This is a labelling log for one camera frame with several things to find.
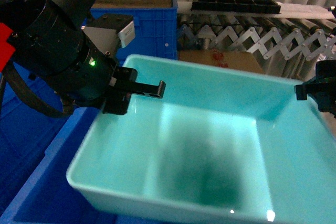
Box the black compartment tray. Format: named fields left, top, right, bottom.
left=191, top=0, right=281, bottom=14

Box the blue ribbed crate left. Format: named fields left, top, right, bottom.
left=1, top=84, right=66, bottom=210

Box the expandable roller conveyor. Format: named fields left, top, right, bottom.
left=177, top=14, right=335, bottom=81

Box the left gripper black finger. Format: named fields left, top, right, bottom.
left=102, top=87, right=131, bottom=115
left=111, top=67, right=166, bottom=99

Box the brown cardboard box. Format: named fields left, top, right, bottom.
left=178, top=49, right=264, bottom=74

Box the black cable loop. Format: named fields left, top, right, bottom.
left=0, top=61, right=74, bottom=119

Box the blue crate behind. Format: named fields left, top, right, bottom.
left=91, top=0, right=177, bottom=62

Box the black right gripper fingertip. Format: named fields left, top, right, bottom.
left=295, top=84, right=308, bottom=101

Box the turquoise plastic bin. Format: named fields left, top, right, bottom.
left=66, top=55, right=335, bottom=223

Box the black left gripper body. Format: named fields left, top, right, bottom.
left=52, top=36, right=120, bottom=105

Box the large blue plastic crate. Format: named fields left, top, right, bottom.
left=0, top=105, right=119, bottom=224

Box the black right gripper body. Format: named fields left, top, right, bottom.
left=307, top=60, right=335, bottom=116

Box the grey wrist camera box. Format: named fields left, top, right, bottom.
left=81, top=14, right=135, bottom=57

